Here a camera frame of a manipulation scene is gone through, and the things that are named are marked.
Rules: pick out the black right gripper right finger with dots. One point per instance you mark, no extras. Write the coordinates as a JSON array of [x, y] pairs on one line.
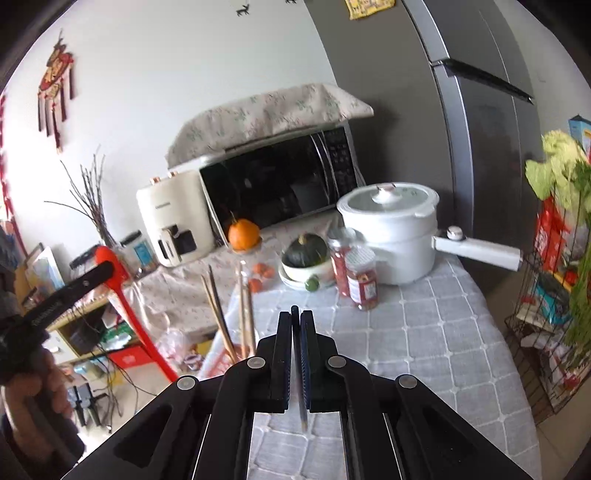
[[393, 428]]

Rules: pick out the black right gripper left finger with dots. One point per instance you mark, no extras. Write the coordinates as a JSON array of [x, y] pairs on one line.
[[199, 429]]

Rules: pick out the brown wooden chopstick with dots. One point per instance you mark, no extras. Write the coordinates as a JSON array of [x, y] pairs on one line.
[[242, 319], [222, 325], [251, 329], [204, 279]]

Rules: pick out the red plastic spoon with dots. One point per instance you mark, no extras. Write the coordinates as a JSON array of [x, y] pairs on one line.
[[105, 257]]

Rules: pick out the black chopstick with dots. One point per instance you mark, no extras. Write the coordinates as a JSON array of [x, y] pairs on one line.
[[298, 367]]

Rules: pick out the pink perforated utensil basket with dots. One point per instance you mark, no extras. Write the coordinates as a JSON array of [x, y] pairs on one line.
[[216, 364]]

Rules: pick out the red box on floor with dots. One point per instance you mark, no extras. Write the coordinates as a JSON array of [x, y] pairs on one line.
[[130, 357]]

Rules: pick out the grey quilted tablecloth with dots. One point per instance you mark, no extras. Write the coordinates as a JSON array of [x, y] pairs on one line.
[[437, 328]]

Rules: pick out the floral beige cloth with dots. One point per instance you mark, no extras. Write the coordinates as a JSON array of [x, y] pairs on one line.
[[175, 298]]

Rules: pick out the jar of dried fruit slices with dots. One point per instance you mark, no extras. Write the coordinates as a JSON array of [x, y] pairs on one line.
[[362, 277]]

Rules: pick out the small orange tangerine lower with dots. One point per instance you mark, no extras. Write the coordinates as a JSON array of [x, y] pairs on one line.
[[255, 285]]

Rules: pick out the small orange tangerine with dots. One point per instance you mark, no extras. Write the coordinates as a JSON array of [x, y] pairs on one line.
[[263, 270], [255, 285]]

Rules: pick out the green lime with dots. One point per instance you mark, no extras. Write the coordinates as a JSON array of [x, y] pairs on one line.
[[312, 284]]

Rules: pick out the small orange tangerine upper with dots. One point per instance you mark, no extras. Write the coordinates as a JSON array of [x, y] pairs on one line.
[[263, 270]]

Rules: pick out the dried branches in vase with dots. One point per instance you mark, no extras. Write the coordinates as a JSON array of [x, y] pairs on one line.
[[88, 198]]

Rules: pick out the white ceramic bowl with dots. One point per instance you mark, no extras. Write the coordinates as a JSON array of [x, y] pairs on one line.
[[295, 277]]

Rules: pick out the jar of red goji berries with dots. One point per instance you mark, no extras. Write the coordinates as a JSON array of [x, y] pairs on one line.
[[340, 241]]

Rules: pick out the orange pumpkin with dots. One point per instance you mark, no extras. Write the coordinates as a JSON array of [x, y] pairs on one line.
[[243, 234]]

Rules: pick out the dark green squash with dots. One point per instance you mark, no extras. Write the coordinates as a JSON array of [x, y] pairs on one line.
[[306, 251]]

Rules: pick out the white electric cooking pot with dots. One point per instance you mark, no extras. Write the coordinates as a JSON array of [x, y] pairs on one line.
[[399, 223]]

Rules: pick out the cream air fryer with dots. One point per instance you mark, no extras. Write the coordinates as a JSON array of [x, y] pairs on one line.
[[176, 218]]

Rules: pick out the black microwave oven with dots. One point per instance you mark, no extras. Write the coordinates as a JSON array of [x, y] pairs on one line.
[[283, 180]]

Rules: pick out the grey refrigerator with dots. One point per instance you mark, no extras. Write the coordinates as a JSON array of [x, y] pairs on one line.
[[453, 104]]

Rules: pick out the floral microwave cover cloth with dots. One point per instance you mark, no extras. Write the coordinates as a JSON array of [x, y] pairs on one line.
[[263, 116]]

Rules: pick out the black wire storage rack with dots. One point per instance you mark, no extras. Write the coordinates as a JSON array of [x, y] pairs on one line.
[[552, 361]]

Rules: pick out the red chinese wall ornament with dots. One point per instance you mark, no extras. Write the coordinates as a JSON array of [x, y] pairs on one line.
[[55, 88]]

